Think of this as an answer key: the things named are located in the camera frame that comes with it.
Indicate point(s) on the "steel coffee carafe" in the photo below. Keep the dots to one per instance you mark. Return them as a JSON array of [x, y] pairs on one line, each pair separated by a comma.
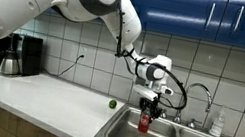
[[9, 64]]

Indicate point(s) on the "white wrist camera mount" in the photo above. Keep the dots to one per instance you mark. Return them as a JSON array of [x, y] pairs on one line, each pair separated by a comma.
[[151, 93]]

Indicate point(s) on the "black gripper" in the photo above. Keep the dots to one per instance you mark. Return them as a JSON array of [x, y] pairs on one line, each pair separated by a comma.
[[152, 106]]

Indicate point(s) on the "chrome faucet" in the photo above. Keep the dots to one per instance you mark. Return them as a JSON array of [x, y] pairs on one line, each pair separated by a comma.
[[193, 105]]

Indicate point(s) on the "green lime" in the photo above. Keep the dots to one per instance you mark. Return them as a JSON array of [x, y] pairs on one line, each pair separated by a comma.
[[113, 104]]

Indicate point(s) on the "blue upper cabinet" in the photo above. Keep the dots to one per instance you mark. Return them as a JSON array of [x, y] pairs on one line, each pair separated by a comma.
[[189, 12]]

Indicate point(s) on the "red soda can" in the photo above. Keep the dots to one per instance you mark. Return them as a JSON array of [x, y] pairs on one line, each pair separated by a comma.
[[143, 125]]

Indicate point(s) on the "black coffee maker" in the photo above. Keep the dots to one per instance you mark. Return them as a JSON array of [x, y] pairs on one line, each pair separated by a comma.
[[29, 52]]

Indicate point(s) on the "clear soap pump bottle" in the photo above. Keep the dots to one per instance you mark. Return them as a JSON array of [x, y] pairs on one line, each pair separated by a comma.
[[217, 123]]

